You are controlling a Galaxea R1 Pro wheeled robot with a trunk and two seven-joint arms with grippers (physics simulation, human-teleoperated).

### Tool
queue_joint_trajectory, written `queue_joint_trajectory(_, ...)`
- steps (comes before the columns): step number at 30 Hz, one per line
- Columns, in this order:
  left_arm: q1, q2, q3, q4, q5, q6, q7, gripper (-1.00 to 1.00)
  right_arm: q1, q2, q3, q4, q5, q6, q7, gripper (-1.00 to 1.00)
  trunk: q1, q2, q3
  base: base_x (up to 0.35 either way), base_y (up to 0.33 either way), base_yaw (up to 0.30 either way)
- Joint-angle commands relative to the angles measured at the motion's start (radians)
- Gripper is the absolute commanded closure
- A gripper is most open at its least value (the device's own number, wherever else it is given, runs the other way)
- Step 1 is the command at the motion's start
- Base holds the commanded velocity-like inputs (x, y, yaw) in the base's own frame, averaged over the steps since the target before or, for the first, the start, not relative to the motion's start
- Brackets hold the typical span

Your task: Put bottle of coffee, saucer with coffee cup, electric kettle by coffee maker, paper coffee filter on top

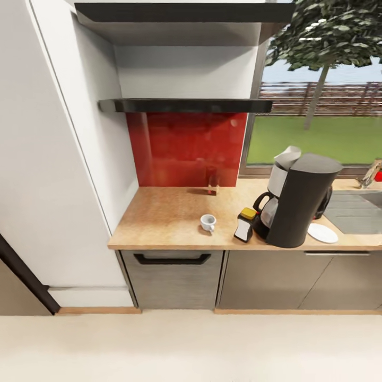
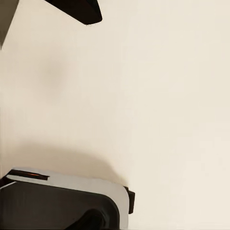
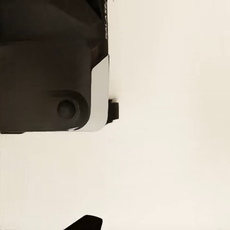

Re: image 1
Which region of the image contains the bottle of coffee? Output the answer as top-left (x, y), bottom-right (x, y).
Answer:
top-left (234, 207), bottom-right (259, 243)

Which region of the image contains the saucer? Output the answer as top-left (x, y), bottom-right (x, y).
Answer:
top-left (307, 223), bottom-right (338, 242)

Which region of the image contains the coffee cup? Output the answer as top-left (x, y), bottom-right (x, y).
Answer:
top-left (201, 215), bottom-right (216, 232)

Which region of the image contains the electric kettle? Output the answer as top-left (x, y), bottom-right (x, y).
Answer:
top-left (315, 187), bottom-right (332, 219)

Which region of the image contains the paper coffee filter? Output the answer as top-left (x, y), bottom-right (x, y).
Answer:
top-left (274, 146), bottom-right (301, 171)

